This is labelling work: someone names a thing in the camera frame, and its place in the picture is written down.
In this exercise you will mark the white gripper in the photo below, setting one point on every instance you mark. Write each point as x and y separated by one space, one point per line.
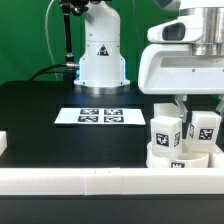
171 69

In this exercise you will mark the white round stool seat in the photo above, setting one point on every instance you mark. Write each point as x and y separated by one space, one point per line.
186 160

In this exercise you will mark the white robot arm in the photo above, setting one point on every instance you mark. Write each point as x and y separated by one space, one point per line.
200 24

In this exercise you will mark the white sheet with markers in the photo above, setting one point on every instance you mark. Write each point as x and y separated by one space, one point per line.
100 116

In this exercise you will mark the white U-shaped fence wall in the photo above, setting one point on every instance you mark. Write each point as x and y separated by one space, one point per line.
130 181

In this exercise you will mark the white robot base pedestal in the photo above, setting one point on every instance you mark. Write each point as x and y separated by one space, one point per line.
102 65

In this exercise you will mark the black camera stand pole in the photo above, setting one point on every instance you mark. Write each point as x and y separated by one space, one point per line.
77 7

